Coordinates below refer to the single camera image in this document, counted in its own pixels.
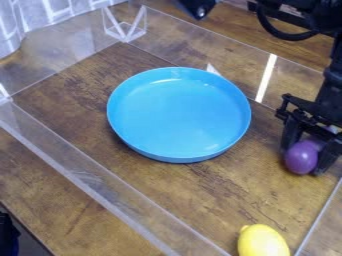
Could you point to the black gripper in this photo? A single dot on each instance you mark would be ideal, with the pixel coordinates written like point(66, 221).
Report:
point(301, 114)

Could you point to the purple toy eggplant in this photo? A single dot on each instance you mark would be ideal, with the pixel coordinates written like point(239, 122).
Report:
point(302, 157)

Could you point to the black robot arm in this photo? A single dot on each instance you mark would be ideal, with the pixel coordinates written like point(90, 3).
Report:
point(323, 17)

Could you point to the blue round tray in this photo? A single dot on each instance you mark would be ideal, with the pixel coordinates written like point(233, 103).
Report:
point(178, 114)

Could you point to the yellow toy lemon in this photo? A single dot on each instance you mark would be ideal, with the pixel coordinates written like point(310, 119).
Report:
point(259, 240)

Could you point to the white patterned curtain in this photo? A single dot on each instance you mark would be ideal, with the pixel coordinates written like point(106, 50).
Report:
point(23, 16)

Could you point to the clear acrylic enclosure wall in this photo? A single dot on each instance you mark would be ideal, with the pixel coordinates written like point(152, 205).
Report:
point(96, 200)

